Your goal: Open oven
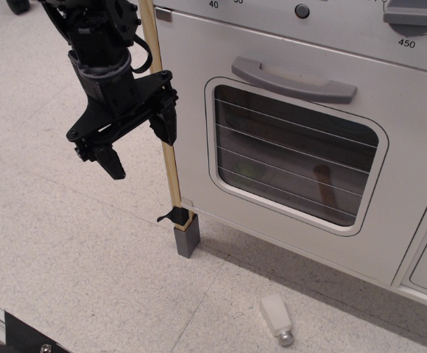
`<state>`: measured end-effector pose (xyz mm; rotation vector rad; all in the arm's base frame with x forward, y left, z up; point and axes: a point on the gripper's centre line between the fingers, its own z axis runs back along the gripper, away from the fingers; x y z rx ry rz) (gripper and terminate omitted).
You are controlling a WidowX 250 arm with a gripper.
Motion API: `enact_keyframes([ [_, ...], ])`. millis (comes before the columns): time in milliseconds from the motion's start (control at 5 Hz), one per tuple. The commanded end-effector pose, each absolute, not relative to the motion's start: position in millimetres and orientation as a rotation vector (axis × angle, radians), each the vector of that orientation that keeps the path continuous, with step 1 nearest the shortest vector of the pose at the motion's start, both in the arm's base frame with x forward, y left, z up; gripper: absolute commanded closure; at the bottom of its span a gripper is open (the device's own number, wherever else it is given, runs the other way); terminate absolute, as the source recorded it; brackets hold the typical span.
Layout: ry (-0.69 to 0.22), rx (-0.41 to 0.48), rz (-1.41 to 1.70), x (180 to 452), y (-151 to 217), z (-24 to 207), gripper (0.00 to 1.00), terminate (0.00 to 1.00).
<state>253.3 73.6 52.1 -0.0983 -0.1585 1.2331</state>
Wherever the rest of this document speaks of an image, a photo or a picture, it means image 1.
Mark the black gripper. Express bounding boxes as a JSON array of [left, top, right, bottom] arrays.
[[67, 65, 178, 180]]

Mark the grey oven door handle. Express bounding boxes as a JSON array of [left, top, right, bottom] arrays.
[[231, 57, 357, 104]]

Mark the white oven door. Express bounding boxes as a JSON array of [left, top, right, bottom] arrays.
[[157, 11, 427, 285]]

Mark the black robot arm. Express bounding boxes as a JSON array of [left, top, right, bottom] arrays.
[[42, 1, 178, 179]]

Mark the black tape strip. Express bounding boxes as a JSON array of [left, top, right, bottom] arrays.
[[157, 207, 189, 226]]

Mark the grey leg foot cap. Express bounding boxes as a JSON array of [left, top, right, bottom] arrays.
[[174, 215, 200, 258]]

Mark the grey door magnet latch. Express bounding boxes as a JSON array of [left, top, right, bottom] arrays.
[[155, 7, 172, 22]]

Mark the black caster wheel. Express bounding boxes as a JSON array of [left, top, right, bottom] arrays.
[[7, 0, 30, 15]]

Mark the white toy kitchen cabinet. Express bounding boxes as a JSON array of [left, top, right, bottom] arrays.
[[154, 1, 427, 304]]

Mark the white salt shaker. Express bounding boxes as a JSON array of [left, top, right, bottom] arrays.
[[259, 293, 294, 347]]

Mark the black mounting plate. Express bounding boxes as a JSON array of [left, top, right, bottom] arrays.
[[0, 312, 70, 353]]

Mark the grey temperature knob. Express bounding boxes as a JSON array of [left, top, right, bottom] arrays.
[[383, 0, 427, 37]]

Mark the wooden kitchen leg post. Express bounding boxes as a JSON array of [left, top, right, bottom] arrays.
[[137, 0, 194, 226]]

